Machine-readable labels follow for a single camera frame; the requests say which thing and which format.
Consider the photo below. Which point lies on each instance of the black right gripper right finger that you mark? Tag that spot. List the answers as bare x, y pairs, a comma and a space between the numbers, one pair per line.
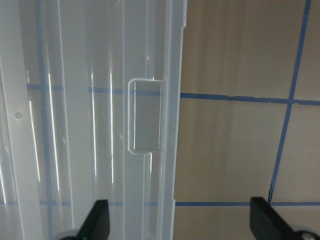
267, 224

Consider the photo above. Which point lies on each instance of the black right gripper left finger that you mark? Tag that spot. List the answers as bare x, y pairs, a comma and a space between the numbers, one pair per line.
97, 224

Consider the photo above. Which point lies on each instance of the clear plastic storage box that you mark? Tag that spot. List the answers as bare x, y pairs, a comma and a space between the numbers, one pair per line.
89, 110

